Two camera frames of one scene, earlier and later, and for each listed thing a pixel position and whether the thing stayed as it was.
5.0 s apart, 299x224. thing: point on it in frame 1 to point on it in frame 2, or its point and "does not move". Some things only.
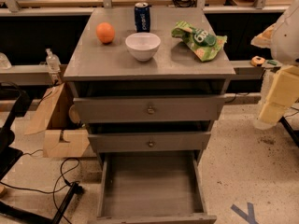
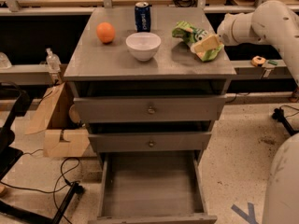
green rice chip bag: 205,44 does not move
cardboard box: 62,138 does not move
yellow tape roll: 257,60 does not move
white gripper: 287,37 to 224,32
